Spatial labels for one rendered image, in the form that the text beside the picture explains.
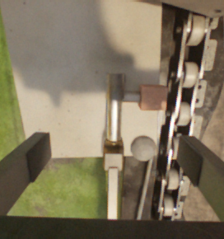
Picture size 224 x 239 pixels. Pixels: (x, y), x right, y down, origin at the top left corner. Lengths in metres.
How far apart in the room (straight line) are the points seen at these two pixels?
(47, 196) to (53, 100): 1.26
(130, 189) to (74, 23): 0.30
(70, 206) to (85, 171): 0.34
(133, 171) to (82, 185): 1.04
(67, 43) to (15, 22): 0.07
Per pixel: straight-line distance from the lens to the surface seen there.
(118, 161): 0.23
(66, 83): 0.27
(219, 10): 0.27
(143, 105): 0.23
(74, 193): 1.42
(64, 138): 0.29
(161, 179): 0.35
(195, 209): 0.48
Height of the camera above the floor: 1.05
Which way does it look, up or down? 73 degrees down
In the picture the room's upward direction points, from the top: 177 degrees counter-clockwise
